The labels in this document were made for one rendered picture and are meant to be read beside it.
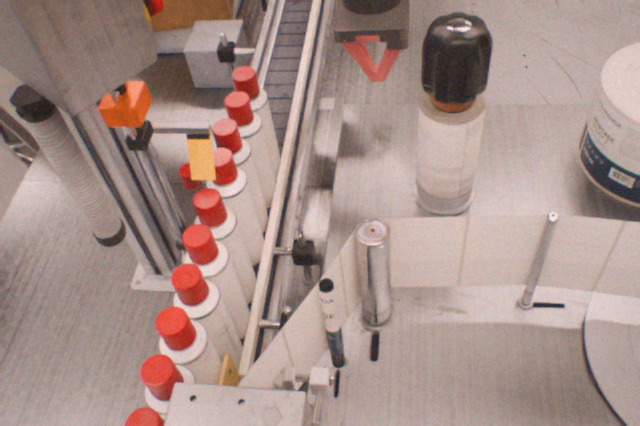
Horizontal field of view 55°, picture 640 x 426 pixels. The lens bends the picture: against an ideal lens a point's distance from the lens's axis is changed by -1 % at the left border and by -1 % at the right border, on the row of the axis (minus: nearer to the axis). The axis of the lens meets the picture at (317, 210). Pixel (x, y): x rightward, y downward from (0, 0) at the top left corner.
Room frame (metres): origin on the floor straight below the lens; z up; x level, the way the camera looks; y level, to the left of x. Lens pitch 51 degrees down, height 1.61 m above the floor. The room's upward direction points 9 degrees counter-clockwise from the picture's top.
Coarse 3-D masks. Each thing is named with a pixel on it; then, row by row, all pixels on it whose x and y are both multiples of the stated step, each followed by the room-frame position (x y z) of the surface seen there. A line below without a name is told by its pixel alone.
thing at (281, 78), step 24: (288, 0) 1.17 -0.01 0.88; (312, 0) 1.16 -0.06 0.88; (288, 24) 1.09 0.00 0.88; (288, 48) 1.01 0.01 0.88; (312, 48) 1.00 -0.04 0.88; (288, 72) 0.94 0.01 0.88; (288, 96) 0.87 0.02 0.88; (288, 120) 0.81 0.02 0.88; (288, 192) 0.66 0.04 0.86; (264, 240) 0.56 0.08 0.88; (264, 312) 0.44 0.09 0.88
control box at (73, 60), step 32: (0, 0) 0.41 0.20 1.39; (32, 0) 0.41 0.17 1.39; (64, 0) 0.42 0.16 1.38; (96, 0) 0.44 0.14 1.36; (128, 0) 0.46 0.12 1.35; (0, 32) 0.45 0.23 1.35; (32, 32) 0.40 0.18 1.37; (64, 32) 0.42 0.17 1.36; (96, 32) 0.43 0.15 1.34; (128, 32) 0.45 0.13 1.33; (0, 64) 0.49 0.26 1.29; (32, 64) 0.42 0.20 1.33; (64, 64) 0.41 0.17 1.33; (96, 64) 0.43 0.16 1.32; (128, 64) 0.44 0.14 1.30; (64, 96) 0.40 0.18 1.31; (96, 96) 0.42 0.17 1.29
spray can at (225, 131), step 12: (228, 120) 0.60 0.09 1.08; (216, 132) 0.58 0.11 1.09; (228, 132) 0.58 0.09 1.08; (216, 144) 0.58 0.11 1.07; (228, 144) 0.57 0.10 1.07; (240, 144) 0.58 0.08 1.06; (240, 156) 0.57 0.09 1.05; (252, 156) 0.58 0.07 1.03; (240, 168) 0.56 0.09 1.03; (252, 168) 0.58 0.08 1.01; (252, 180) 0.57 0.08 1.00; (252, 192) 0.57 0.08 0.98; (264, 204) 0.58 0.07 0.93; (264, 216) 0.57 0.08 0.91; (264, 228) 0.57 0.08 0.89
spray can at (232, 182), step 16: (224, 160) 0.53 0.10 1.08; (224, 176) 0.52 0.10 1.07; (240, 176) 0.53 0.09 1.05; (224, 192) 0.51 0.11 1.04; (240, 192) 0.52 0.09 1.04; (240, 208) 0.51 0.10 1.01; (240, 224) 0.51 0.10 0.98; (256, 224) 0.53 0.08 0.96; (256, 240) 0.52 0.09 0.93; (256, 256) 0.51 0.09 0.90
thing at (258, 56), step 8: (272, 0) 1.05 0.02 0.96; (272, 8) 1.02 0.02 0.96; (272, 16) 1.01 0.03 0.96; (264, 24) 0.98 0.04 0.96; (264, 32) 0.95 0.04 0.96; (264, 40) 0.93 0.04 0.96; (256, 48) 0.91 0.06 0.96; (264, 48) 0.92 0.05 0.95; (256, 56) 0.89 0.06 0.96; (256, 64) 0.87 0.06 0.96; (256, 72) 0.85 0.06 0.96
